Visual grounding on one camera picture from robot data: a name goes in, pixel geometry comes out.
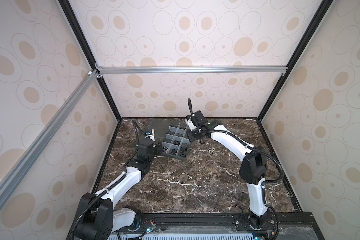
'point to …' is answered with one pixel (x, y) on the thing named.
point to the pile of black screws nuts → (210, 149)
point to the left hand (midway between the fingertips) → (161, 139)
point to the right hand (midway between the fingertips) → (195, 134)
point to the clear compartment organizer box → (176, 143)
